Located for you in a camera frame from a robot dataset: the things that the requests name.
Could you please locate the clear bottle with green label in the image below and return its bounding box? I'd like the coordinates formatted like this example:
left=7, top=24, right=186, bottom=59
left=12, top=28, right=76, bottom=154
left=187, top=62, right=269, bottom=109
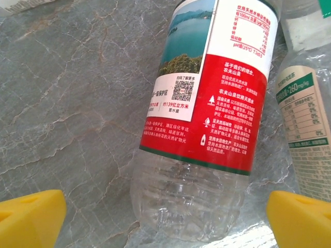
left=280, top=0, right=331, bottom=52

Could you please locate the water bottle with red label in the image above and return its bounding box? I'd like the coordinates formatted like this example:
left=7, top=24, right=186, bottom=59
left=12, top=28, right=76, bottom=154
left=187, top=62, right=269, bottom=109
left=129, top=0, right=282, bottom=242

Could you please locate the tea bottle with beige label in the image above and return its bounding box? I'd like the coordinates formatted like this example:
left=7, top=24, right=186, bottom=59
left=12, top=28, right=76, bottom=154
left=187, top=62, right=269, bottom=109
left=274, top=48, right=331, bottom=204

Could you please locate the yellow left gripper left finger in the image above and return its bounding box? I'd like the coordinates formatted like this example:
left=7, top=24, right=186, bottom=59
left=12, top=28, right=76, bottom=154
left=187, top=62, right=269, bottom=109
left=0, top=189, right=67, bottom=248

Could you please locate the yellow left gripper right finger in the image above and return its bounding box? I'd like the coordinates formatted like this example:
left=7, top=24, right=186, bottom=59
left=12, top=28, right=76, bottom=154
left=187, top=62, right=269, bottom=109
left=266, top=190, right=331, bottom=248

